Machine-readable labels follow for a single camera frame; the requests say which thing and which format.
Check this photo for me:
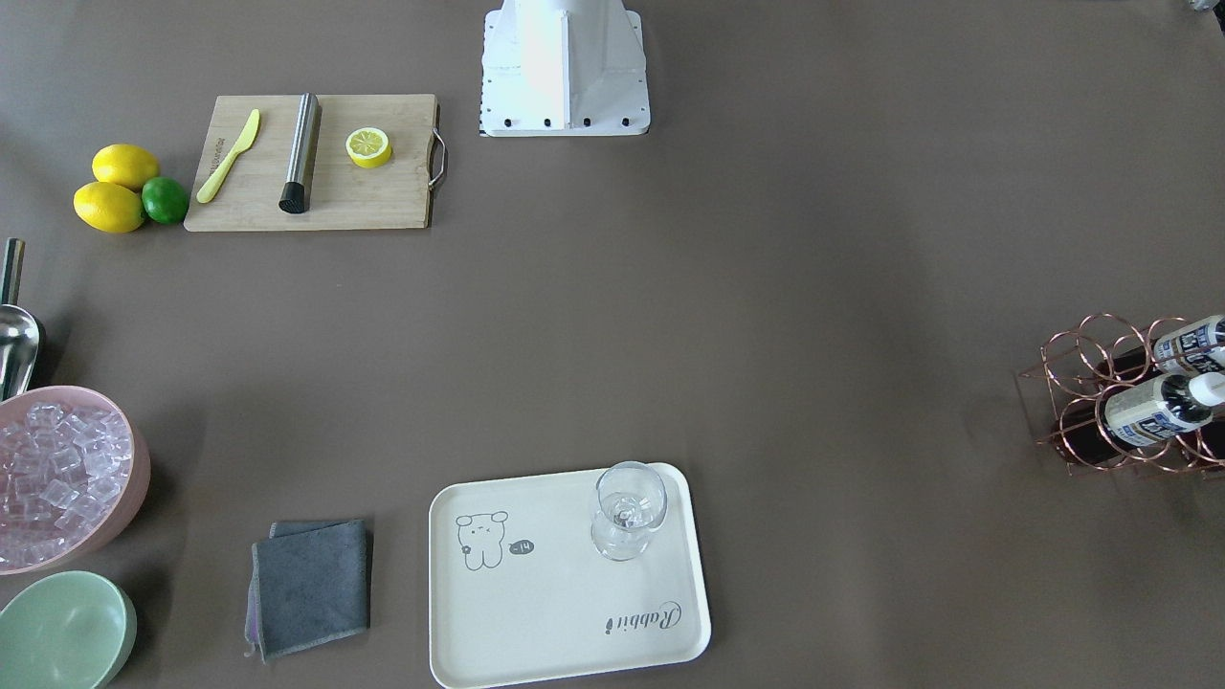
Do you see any tea bottle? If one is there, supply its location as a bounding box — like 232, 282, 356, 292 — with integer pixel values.
1095, 314, 1224, 384
1054, 371, 1224, 466

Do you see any steel ice scoop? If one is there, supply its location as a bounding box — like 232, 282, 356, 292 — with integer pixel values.
1, 238, 44, 401

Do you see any green lime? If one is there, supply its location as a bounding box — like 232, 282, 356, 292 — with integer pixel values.
140, 177, 191, 224

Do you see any yellow lemon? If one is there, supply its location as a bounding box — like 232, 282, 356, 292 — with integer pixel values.
91, 143, 160, 192
74, 181, 147, 233

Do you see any cream rabbit tray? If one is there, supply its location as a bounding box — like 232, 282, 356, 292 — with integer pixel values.
429, 462, 712, 688

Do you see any tea bottle at basket end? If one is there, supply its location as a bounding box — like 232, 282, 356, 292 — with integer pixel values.
1095, 314, 1224, 384

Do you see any half lemon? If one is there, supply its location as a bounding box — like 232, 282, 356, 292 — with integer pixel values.
345, 126, 392, 169

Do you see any grey folded cloth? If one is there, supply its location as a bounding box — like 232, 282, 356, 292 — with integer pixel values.
244, 519, 372, 663

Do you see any yellow plastic knife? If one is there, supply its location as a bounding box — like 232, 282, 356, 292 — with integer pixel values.
195, 109, 261, 204

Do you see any bamboo cutting board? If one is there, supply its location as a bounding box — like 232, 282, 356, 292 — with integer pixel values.
184, 93, 445, 233

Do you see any pink bowl of ice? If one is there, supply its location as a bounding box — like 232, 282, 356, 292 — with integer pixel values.
1, 387, 149, 575

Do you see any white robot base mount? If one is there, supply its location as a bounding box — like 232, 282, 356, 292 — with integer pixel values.
479, 1, 652, 137

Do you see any green bowl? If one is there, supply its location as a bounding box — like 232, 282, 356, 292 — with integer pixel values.
1, 570, 138, 688

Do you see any clear wine glass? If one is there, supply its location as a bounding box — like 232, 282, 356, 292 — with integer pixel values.
590, 461, 669, 561

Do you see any copper wire bottle basket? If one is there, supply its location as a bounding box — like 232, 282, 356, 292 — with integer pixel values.
1016, 313, 1224, 481

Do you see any steel muddler black tip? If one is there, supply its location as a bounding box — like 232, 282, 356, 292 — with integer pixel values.
278, 93, 323, 215

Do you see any yellow lemon far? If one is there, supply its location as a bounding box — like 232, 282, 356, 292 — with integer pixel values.
91, 143, 160, 192

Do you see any yellow lemon near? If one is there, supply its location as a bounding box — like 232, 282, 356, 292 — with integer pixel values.
74, 181, 147, 233

